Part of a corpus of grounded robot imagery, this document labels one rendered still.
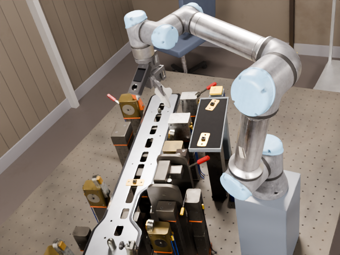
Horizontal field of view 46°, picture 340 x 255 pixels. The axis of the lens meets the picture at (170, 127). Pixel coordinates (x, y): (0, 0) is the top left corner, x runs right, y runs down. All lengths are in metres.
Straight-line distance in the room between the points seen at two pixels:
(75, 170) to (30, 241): 0.51
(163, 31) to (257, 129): 0.41
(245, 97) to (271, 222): 0.67
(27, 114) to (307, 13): 2.90
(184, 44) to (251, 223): 2.50
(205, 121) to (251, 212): 0.48
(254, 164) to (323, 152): 1.08
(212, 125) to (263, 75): 0.80
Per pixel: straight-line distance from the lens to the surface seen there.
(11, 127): 3.97
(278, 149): 1.43
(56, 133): 4.15
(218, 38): 1.27
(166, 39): 1.27
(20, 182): 3.78
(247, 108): 1.09
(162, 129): 2.11
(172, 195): 1.57
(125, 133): 2.10
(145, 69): 1.41
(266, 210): 1.57
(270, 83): 1.05
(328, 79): 4.00
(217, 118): 1.85
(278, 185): 1.54
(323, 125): 2.52
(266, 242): 1.73
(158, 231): 1.57
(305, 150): 2.35
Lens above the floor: 2.30
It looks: 38 degrees down
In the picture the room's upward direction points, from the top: 13 degrees counter-clockwise
